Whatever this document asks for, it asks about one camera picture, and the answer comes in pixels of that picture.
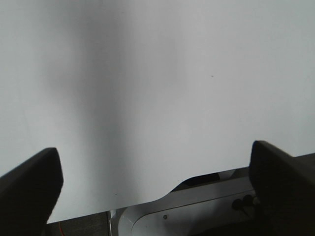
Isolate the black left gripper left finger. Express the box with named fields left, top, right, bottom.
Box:
left=0, top=147, right=63, bottom=236

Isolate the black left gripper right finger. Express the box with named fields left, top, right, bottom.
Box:
left=249, top=141, right=315, bottom=236

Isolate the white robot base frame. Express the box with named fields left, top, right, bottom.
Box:
left=108, top=167, right=255, bottom=236

